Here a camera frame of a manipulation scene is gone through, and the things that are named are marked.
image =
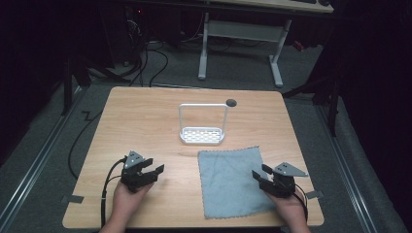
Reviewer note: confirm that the person's right hand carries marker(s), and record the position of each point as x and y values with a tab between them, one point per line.
291	207

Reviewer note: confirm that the white-legged desk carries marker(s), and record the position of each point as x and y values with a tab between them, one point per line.
243	30

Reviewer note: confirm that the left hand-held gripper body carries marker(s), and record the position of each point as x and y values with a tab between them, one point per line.
132	176

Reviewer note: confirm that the metal floor rail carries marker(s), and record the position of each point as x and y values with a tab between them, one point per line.
35	158
346	168

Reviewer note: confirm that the grey tape piece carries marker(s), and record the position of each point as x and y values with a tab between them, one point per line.
73	198
315	194

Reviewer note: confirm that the round black table grommet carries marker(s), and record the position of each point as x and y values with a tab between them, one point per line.
231	103

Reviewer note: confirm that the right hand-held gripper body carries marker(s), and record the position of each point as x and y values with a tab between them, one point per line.
280	186

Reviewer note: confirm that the black metal stand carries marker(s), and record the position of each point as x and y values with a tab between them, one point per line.
332	97
68	87

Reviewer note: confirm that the grey-blue cloth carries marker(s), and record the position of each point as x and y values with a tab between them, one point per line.
228	181

